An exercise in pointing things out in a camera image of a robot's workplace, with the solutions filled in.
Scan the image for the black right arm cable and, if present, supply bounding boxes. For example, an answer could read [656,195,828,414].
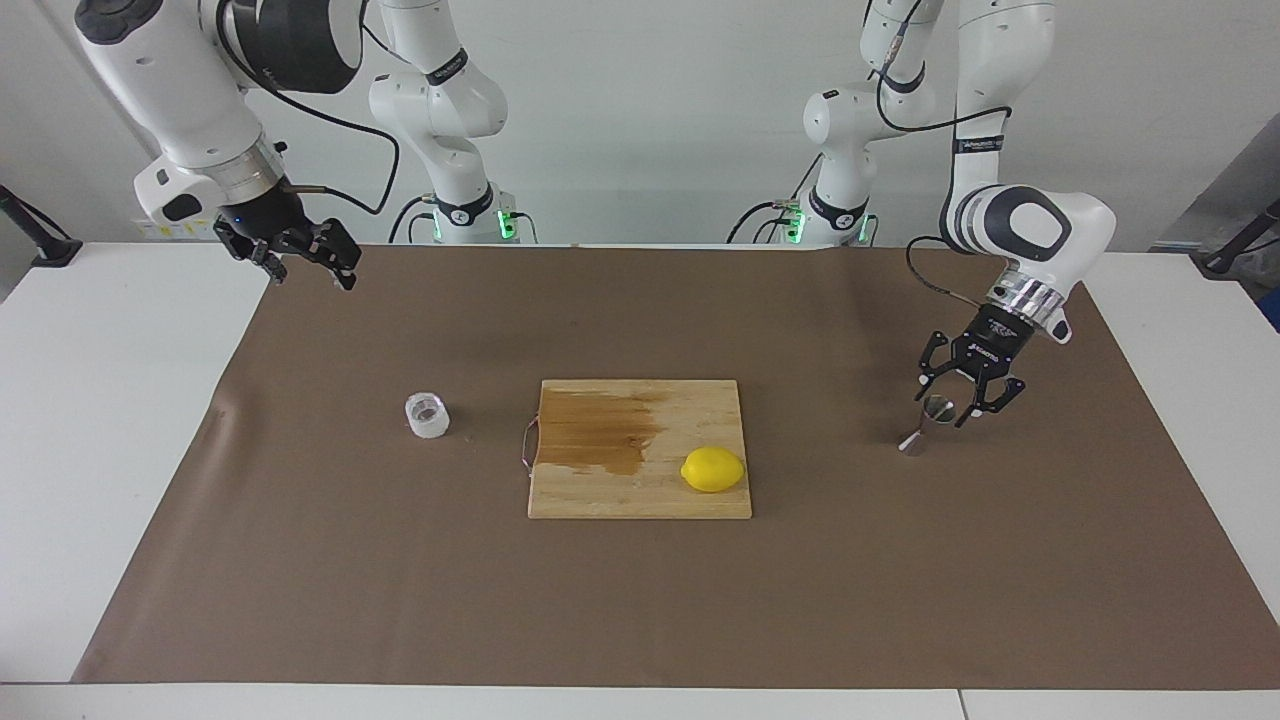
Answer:
[215,0,401,216]

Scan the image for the black clamp stand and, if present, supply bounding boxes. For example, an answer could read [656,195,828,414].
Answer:
[1190,198,1280,281]
[0,185,83,269]

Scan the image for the black base cables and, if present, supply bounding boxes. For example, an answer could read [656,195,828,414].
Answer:
[388,195,441,244]
[727,160,823,244]

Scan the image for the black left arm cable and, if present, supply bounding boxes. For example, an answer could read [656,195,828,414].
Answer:
[876,0,1016,309]

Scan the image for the black right base cables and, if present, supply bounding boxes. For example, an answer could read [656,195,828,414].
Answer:
[388,195,441,244]

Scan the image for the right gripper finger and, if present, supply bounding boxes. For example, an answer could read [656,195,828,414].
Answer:
[240,238,289,286]
[298,218,361,293]

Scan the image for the steel double jigger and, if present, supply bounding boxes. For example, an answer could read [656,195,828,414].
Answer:
[897,395,957,457]

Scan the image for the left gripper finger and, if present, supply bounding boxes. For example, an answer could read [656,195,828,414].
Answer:
[917,333,956,389]
[956,375,1027,429]

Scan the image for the wooden cutting board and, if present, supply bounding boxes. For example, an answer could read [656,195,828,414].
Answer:
[521,378,753,521]

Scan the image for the small clear glass cup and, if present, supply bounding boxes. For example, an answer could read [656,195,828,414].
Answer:
[404,392,451,440]

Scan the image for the brown paper table mat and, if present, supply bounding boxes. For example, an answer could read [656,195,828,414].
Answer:
[72,243,1280,691]

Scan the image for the yellow lemon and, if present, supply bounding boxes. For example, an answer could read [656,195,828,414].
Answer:
[680,446,747,494]

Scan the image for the black left base cables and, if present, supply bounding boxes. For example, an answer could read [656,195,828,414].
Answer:
[727,160,823,244]

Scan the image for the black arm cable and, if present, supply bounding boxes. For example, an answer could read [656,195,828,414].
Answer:
[876,0,1016,309]
[215,0,401,216]

